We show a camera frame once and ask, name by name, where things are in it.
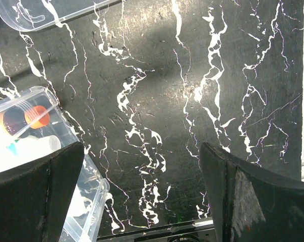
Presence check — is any clear plastic box lid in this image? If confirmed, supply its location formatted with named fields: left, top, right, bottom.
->
left=0, top=0, right=116, bottom=32

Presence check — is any clear plastic storage box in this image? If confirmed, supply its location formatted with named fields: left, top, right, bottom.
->
left=0, top=86, right=109, bottom=241

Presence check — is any white green medicine bottle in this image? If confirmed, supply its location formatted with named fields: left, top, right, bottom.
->
left=7, top=135, right=62, bottom=162

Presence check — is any brown medicine bottle orange cap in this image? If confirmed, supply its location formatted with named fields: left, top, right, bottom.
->
left=0, top=105, right=50, bottom=136

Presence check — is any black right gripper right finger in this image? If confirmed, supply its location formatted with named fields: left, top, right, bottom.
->
left=200, top=142, right=304, bottom=241

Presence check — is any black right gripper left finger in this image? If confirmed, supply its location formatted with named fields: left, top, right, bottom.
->
left=0, top=142, right=84, bottom=241

